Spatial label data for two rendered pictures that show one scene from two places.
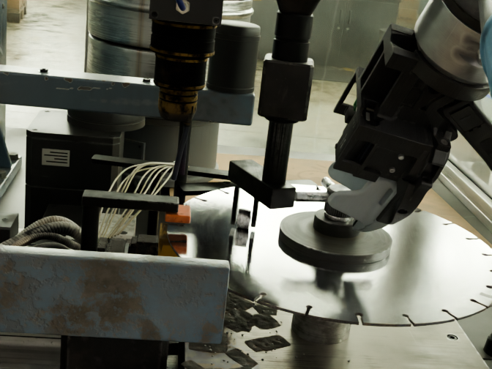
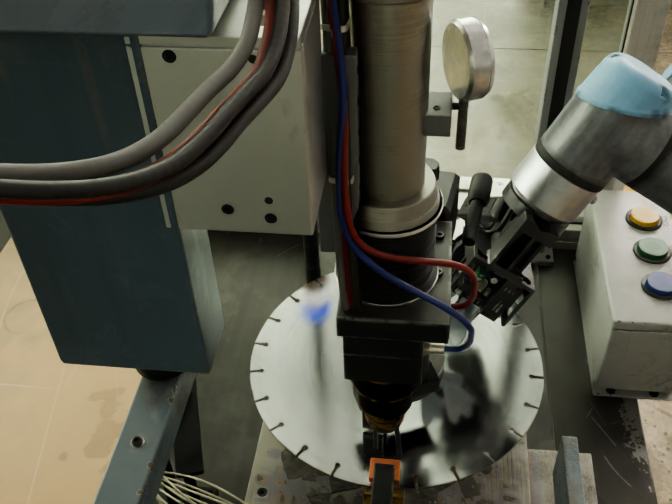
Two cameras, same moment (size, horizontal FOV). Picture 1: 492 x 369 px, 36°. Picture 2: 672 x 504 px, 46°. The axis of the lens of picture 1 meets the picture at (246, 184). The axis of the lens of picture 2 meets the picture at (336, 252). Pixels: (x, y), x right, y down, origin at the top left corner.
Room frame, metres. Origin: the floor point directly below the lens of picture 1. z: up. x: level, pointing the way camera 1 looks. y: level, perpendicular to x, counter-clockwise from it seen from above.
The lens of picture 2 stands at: (0.60, 0.50, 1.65)
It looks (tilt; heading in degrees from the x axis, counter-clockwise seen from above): 42 degrees down; 286
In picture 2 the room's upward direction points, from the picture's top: 3 degrees counter-clockwise
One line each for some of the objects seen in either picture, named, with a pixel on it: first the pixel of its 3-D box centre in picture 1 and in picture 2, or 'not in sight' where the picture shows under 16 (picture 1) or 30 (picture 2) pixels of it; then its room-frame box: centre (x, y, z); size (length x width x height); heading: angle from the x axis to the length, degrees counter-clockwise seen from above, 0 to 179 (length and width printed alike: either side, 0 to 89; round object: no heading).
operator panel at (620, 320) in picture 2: not in sight; (629, 289); (0.41, -0.40, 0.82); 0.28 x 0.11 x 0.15; 97
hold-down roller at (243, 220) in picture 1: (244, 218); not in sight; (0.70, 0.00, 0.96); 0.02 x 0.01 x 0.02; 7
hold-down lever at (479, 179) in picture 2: not in sight; (457, 205); (0.64, -0.06, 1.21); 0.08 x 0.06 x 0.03; 97
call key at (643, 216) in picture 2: not in sight; (643, 219); (0.41, -0.48, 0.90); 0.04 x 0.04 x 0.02
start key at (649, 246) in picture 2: not in sight; (652, 251); (0.40, -0.41, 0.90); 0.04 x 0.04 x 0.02
